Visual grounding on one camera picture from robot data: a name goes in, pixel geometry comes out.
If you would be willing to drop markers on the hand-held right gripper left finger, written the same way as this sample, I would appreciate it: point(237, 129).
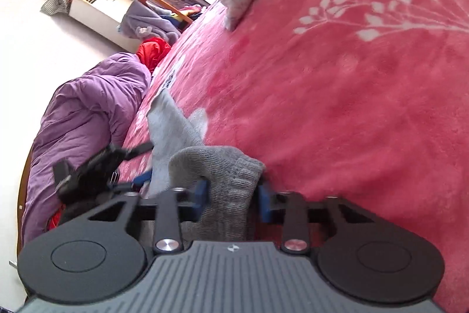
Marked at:
point(200, 201)

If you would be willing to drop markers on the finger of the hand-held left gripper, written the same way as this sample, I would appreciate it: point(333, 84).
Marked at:
point(137, 150)
point(141, 179)

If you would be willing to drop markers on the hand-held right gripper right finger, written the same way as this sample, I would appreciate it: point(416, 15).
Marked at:
point(264, 203)

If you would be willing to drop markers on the grey knitted sock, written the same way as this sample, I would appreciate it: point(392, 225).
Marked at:
point(220, 181)

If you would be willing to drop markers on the purple quilt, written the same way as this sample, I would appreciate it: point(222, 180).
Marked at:
point(88, 107)

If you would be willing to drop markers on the red cloth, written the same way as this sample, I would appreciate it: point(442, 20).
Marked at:
point(152, 52)

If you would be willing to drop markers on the red floral plush blanket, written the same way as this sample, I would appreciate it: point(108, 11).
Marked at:
point(329, 96)

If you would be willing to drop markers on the lavender cloth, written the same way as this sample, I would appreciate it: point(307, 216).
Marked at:
point(146, 21)

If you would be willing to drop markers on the white air conditioner unit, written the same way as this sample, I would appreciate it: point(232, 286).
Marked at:
point(100, 10)

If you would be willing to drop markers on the wooden chair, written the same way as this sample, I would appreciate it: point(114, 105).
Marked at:
point(161, 3)

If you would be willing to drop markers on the wooden bed frame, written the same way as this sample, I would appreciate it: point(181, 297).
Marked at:
point(22, 195)

